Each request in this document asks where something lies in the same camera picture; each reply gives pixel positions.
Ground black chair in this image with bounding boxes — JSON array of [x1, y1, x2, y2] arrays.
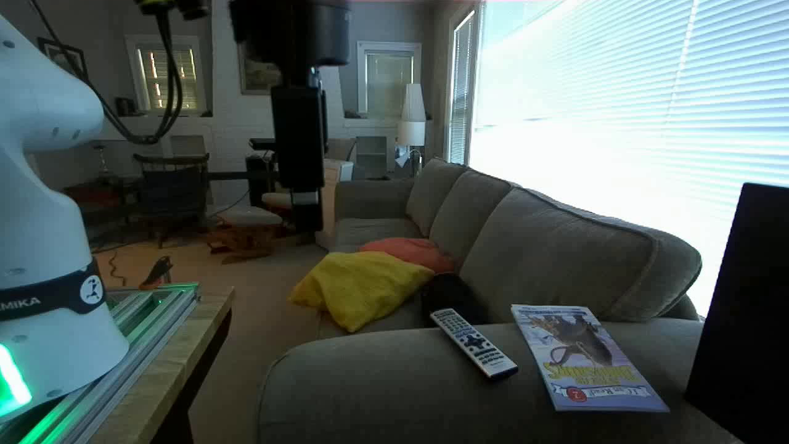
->
[[132, 152, 213, 249]]

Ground yellow cloth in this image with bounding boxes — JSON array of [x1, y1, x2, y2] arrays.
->
[[289, 249, 436, 335]]

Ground black camera on tripod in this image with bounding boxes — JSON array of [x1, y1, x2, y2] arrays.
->
[[245, 137, 278, 208]]

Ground black remote controller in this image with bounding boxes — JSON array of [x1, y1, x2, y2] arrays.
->
[[430, 308, 505, 381]]

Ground black monitor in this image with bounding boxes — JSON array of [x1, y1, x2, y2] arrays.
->
[[684, 180, 789, 444]]

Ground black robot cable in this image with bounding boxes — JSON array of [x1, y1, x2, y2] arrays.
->
[[29, 0, 213, 149]]

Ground beige armchair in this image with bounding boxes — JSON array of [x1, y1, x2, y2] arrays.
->
[[218, 157, 357, 252]]

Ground silver remote controller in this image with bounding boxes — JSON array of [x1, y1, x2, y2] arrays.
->
[[441, 306, 520, 375]]

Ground dark framed picture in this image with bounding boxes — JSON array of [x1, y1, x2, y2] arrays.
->
[[35, 36, 92, 84]]

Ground wooden table with black legs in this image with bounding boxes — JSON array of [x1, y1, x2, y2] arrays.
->
[[82, 287, 240, 444]]

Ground grey-brown fabric couch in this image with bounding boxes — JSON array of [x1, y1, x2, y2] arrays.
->
[[255, 158, 743, 444]]

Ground colourful magazine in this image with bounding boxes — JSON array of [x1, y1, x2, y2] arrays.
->
[[508, 301, 670, 414]]

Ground white window blinds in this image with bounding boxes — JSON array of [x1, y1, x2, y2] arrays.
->
[[467, 0, 789, 316]]

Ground white framed window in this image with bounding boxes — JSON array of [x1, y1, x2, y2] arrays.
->
[[356, 41, 426, 118]]

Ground white table lamp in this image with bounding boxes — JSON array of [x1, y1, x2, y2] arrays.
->
[[397, 81, 432, 173]]

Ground small bright window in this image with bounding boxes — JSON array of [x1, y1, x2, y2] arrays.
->
[[124, 33, 214, 118]]

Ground framed wall painting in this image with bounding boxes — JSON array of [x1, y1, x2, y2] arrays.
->
[[235, 46, 286, 100]]

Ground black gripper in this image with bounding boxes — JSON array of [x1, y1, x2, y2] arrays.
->
[[270, 81, 329, 234]]

